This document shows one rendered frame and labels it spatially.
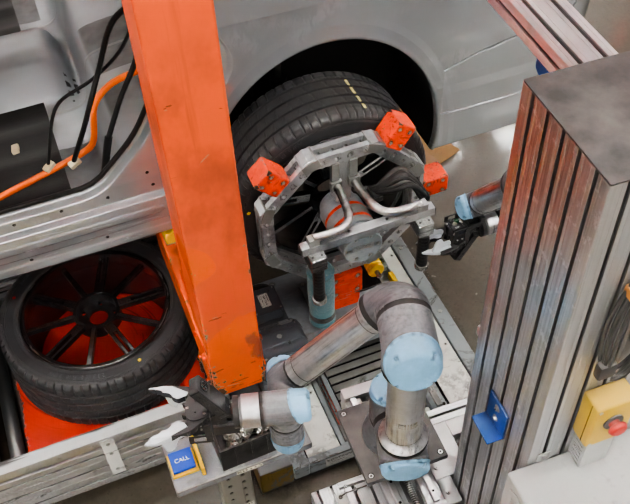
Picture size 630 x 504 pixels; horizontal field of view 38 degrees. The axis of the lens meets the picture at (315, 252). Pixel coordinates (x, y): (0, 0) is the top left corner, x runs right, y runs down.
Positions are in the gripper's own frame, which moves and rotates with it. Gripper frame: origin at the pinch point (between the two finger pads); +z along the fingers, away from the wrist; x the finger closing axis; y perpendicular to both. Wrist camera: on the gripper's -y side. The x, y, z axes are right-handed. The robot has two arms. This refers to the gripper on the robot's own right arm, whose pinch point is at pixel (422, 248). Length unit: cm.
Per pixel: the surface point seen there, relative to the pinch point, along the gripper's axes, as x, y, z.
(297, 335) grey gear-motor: -14, -42, 38
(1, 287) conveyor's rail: -84, -50, 129
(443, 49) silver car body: -46, 34, -28
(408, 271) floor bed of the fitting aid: -49, -75, -22
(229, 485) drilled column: 24, -52, 76
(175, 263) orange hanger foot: -38, -15, 69
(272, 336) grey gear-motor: -17, -42, 45
